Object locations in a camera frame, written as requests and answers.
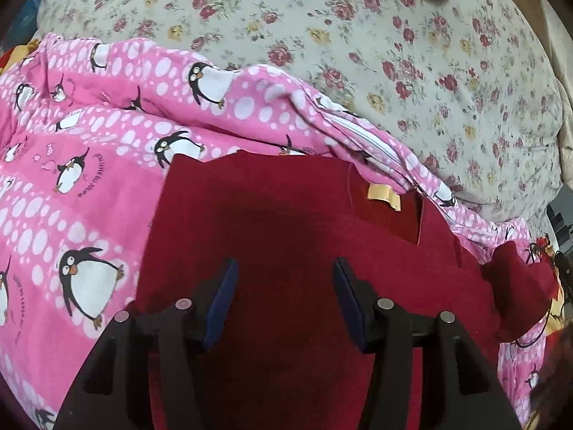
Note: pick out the floral bed quilt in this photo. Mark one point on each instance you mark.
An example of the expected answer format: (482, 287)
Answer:
(358, 31)

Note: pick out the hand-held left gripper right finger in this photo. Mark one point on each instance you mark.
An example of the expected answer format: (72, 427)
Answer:
(351, 302)

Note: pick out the dark padded box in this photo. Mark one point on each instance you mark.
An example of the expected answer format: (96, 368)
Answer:
(559, 224)

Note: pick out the pink penguin print blanket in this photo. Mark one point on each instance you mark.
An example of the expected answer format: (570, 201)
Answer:
(89, 179)

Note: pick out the dark red sweater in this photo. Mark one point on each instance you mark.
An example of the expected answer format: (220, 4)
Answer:
(277, 215)

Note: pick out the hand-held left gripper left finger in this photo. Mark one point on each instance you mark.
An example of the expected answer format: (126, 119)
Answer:
(222, 302)

